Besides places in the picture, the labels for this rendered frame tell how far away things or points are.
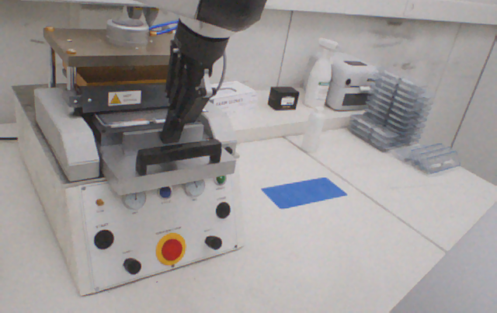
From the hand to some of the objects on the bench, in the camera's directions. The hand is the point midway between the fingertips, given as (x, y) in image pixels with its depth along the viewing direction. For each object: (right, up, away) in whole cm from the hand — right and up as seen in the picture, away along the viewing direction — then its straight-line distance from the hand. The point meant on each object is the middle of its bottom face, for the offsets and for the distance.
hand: (173, 126), depth 75 cm
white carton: (+2, +10, +72) cm, 72 cm away
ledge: (+22, +9, +87) cm, 90 cm away
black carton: (+24, +12, +84) cm, 89 cm away
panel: (-1, -26, +7) cm, 27 cm away
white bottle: (+31, -3, +67) cm, 74 cm away
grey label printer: (+47, +17, +103) cm, 114 cm away
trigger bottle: (+36, +14, +92) cm, 100 cm away
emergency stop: (-2, -25, +8) cm, 26 cm away
